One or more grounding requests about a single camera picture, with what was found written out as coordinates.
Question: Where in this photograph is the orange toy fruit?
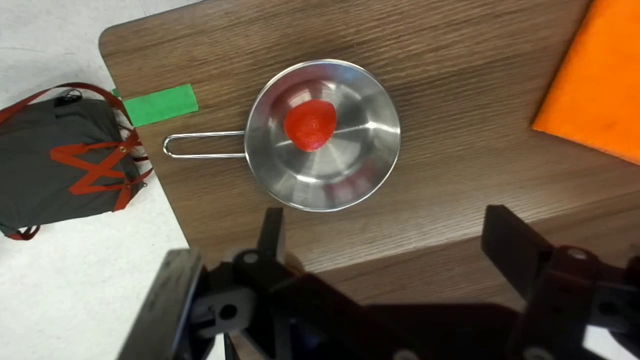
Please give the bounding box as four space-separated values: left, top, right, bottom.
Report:
283 99 337 153

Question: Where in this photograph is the green tape strip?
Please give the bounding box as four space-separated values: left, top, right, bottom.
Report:
111 83 199 128

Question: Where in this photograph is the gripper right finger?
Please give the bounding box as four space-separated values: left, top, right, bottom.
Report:
481 204 640 360

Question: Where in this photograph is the grey bag with red straps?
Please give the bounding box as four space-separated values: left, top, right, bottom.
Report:
0 82 154 242

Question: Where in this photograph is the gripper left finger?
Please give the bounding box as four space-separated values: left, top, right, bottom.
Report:
118 207 371 360

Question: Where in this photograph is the orange cloth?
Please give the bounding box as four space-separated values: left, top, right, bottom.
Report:
531 0 640 166

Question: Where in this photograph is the metal plate with wire handle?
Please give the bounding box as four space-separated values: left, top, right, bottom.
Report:
162 59 402 212

